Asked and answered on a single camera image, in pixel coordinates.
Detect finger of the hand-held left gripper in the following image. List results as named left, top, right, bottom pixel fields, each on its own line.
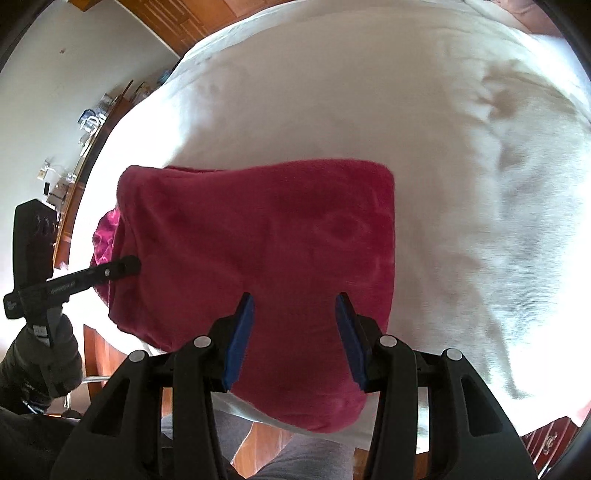
left=44, top=255, right=142, bottom=297

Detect red embossed fleece blanket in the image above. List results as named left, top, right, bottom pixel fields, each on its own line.
left=91, top=158, right=398, bottom=435

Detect white duvet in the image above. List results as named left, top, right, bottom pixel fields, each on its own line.
left=60, top=0, right=591, bottom=455

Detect wooden wardrobe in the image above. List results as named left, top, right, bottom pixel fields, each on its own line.
left=115, top=0, right=241, bottom=59

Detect person's left hand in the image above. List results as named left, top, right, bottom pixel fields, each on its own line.
left=7, top=313, right=85, bottom=403

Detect person's grey trousers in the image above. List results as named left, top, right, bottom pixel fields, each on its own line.
left=159, top=406, right=370, bottom=480

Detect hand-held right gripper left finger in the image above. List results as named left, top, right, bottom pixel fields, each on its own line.
left=50, top=292, right=256, bottom=480

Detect person's left forearm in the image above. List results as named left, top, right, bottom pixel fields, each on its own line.
left=0, top=360, right=88, bottom=480

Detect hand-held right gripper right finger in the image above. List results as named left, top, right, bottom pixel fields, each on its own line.
left=335, top=292, right=539, bottom=480

